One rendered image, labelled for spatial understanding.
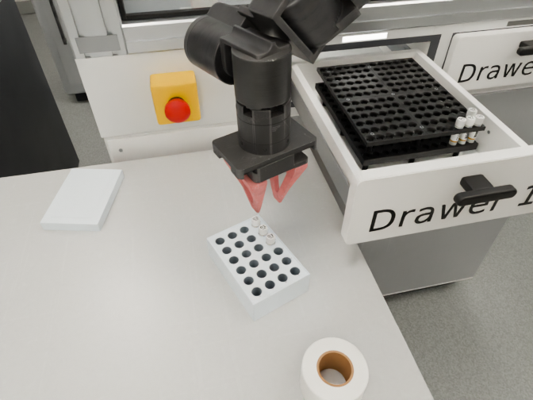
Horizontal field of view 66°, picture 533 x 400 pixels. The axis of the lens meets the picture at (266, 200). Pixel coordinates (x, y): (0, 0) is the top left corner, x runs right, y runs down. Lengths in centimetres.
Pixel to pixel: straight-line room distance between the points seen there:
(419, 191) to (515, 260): 131
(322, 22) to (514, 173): 30
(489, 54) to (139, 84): 63
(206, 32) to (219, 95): 30
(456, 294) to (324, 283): 107
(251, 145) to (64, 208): 36
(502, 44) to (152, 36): 62
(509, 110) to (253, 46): 75
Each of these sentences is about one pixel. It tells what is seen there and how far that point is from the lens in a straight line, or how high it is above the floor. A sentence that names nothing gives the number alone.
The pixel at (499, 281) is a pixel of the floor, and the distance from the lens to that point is 171.
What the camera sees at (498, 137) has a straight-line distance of 68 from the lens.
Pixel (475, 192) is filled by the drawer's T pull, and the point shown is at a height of 91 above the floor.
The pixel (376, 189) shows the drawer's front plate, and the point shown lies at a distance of 48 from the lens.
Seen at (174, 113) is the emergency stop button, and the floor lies 88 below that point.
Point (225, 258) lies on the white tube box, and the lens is 54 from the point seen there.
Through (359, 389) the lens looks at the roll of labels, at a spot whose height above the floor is 80.
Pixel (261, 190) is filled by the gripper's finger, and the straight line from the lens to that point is 45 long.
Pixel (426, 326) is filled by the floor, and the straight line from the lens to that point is 149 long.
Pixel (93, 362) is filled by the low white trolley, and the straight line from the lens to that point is 55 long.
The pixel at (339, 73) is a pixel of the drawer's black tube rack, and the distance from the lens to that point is 74.
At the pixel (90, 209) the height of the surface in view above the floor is 78.
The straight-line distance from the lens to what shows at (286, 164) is 45.
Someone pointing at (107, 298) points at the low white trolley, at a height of 76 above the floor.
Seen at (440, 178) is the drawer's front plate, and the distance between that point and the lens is 52.
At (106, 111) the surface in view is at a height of 85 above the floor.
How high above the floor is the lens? 122
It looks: 44 degrees down
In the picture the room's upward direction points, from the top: straight up
